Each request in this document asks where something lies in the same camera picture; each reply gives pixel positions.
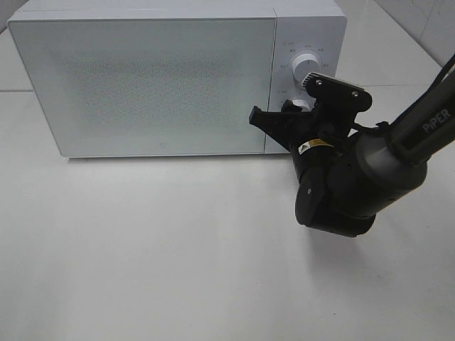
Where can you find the white upper power knob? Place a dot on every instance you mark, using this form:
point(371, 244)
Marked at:
point(305, 63)

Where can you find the white microwave door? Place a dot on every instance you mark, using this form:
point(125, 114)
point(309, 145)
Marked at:
point(149, 88)

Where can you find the white timer knob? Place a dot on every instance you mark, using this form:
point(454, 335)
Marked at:
point(301, 103)

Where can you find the white microwave oven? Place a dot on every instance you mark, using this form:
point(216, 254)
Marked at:
point(318, 26)

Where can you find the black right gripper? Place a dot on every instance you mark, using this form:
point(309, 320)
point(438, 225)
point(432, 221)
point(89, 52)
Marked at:
point(316, 140)

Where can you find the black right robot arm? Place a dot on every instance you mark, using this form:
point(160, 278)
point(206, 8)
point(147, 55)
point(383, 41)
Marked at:
point(347, 172)

